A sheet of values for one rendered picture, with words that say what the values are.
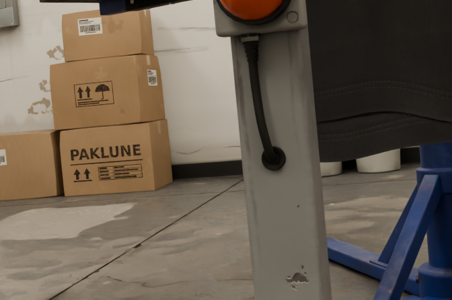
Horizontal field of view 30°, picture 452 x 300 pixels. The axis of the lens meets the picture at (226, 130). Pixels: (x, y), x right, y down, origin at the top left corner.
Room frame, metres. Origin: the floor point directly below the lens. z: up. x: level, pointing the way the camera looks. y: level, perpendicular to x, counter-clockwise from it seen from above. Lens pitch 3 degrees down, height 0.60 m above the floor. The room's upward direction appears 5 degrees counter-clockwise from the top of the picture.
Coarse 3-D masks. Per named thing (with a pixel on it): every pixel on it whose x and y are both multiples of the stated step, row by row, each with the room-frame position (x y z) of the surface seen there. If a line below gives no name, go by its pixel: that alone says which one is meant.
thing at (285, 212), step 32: (224, 32) 0.46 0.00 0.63; (256, 32) 0.46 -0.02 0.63; (288, 32) 0.47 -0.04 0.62; (288, 64) 0.47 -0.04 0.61; (288, 96) 0.47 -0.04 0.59; (256, 128) 0.47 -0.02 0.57; (288, 128) 0.47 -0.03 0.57; (256, 160) 0.47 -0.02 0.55; (288, 160) 0.47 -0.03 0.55; (256, 192) 0.47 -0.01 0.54; (288, 192) 0.47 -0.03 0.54; (320, 192) 0.49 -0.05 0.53; (256, 224) 0.47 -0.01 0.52; (288, 224) 0.47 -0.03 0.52; (320, 224) 0.48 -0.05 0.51; (256, 256) 0.47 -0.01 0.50; (288, 256) 0.47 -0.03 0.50; (320, 256) 0.47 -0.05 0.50; (256, 288) 0.47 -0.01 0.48; (288, 288) 0.47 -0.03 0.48; (320, 288) 0.47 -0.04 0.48
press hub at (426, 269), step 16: (432, 144) 1.99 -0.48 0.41; (448, 144) 1.97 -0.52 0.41; (432, 160) 1.99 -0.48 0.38; (448, 160) 1.98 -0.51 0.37; (416, 176) 2.05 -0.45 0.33; (448, 176) 1.96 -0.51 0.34; (448, 192) 1.97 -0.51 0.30; (448, 208) 1.98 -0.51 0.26; (432, 224) 2.01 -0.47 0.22; (448, 224) 1.98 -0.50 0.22; (432, 240) 2.01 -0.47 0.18; (448, 240) 1.98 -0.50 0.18; (432, 256) 2.01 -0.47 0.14; (448, 256) 1.98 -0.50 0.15; (432, 272) 1.99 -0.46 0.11; (448, 272) 1.97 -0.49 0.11; (432, 288) 1.98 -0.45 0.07; (448, 288) 1.96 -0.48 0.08
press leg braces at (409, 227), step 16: (432, 176) 1.97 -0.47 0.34; (416, 192) 2.15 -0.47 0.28; (432, 192) 1.94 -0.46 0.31; (416, 208) 1.93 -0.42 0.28; (432, 208) 1.94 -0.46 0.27; (400, 224) 2.25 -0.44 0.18; (416, 224) 1.89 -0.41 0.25; (400, 240) 1.88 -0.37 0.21; (416, 240) 1.88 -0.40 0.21; (384, 256) 2.35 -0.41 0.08; (400, 256) 1.85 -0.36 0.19; (416, 256) 1.87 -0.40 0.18; (384, 272) 1.84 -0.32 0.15; (400, 272) 1.82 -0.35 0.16; (384, 288) 1.81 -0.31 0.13; (400, 288) 1.82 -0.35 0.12
